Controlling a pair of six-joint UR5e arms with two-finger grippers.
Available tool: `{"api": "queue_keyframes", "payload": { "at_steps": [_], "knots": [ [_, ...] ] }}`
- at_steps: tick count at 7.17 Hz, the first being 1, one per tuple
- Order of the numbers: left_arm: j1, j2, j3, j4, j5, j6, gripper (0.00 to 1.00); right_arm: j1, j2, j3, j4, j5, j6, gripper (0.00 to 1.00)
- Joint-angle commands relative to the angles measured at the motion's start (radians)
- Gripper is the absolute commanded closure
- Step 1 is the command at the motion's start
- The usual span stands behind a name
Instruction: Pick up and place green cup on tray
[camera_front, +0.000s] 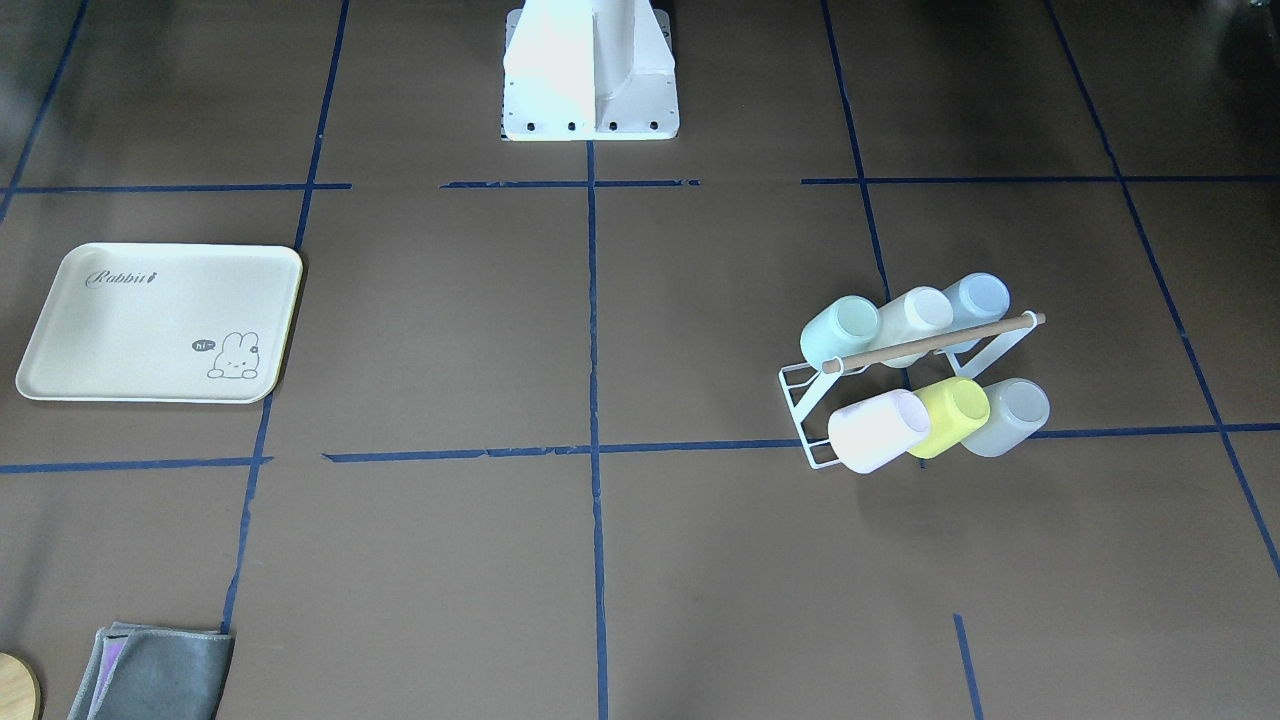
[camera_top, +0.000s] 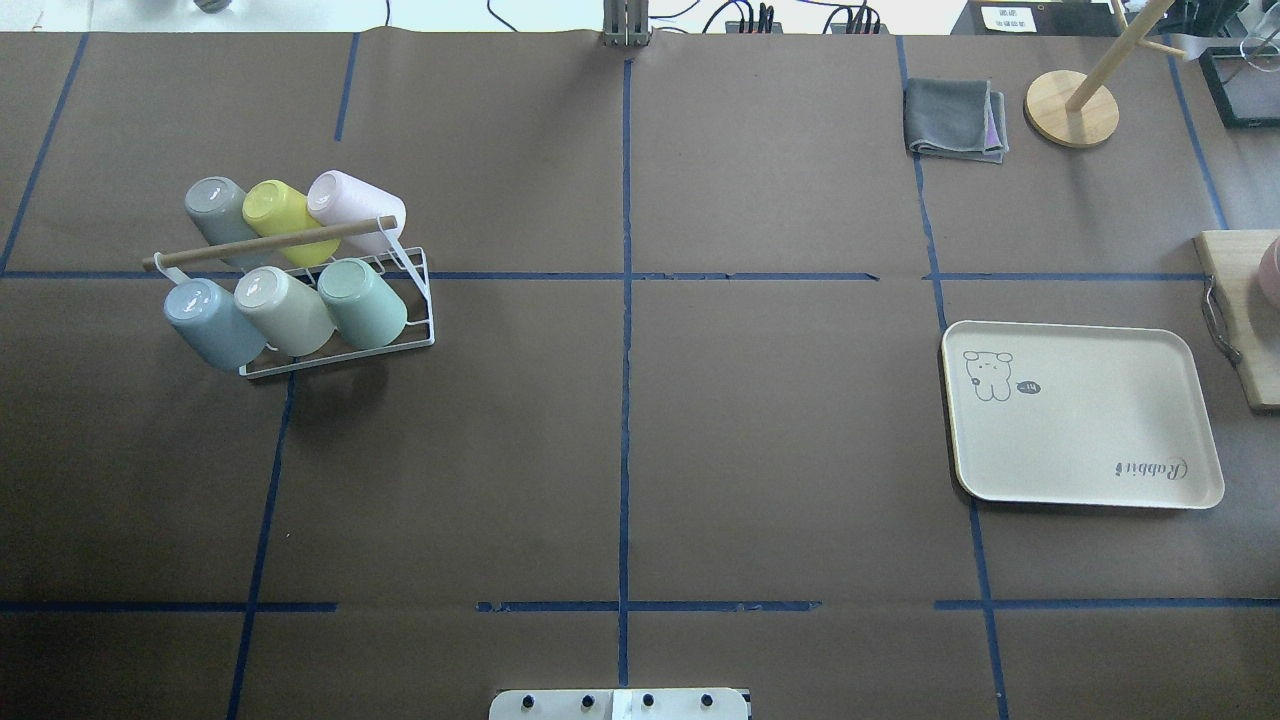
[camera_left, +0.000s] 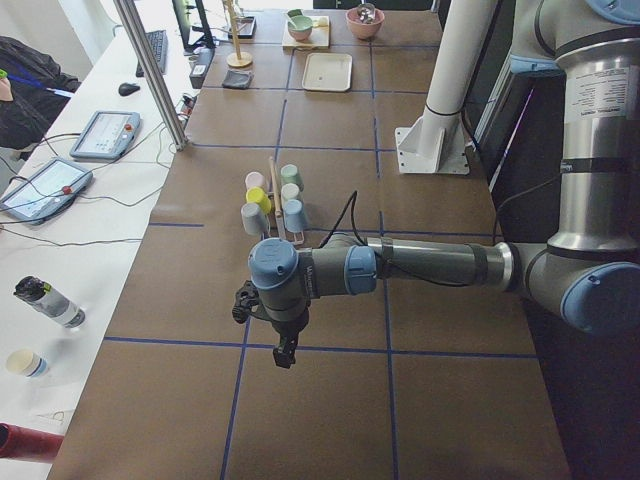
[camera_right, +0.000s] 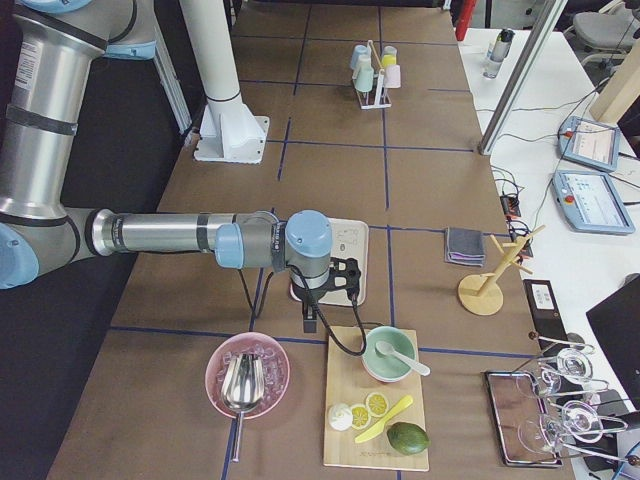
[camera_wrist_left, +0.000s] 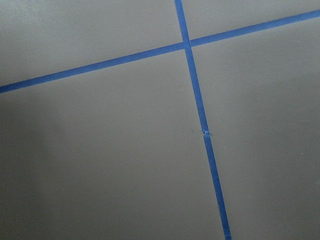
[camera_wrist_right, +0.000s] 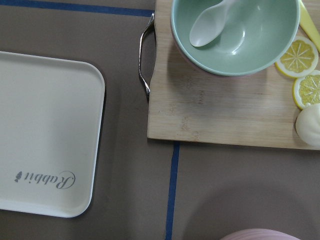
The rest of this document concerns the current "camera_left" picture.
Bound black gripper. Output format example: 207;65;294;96
272;309;309;369

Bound green cup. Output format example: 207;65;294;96
280;164;304;191

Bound cream rabbit tray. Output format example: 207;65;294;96
302;53;353;92

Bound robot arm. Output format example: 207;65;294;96
232;1;639;368

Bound grey cup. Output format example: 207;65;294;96
241;202;270;236

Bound blue cup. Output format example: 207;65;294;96
283;199;308;233

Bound yellow cup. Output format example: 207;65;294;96
245;187;272;214

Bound cream cup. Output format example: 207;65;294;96
281;183;301;204

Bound pink cup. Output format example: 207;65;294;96
244;171;266;190

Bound white cup rack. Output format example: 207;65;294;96
268;156;305;246

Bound paper cup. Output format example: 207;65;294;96
5;349;49;378

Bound clear water bottle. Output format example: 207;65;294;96
13;276;85;328

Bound white pillar with base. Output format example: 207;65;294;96
395;0;498;175

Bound red cylinder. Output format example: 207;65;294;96
0;423;64;463

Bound folded grey cloth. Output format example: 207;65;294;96
222;69;253;90

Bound far teach pendant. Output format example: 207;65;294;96
69;111;141;162

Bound teach pendant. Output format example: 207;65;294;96
69;111;141;162
1;157;93;224

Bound near teach pendant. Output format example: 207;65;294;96
1;157;93;224

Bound wooden mug tree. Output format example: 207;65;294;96
223;0;253;68

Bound black box with label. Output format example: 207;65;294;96
189;47;215;89

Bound black computer mouse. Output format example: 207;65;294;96
118;82;140;97

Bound wooden cutting board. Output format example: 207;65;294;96
281;16;331;49

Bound green bowl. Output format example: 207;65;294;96
287;15;313;42

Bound pink bowl with ice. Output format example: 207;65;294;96
346;3;385;40

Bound black keyboard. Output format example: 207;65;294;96
145;30;168;75

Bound black monitor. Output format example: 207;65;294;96
172;0;216;54

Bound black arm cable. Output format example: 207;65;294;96
319;189;564;289

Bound aluminium frame post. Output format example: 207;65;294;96
114;0;188;151

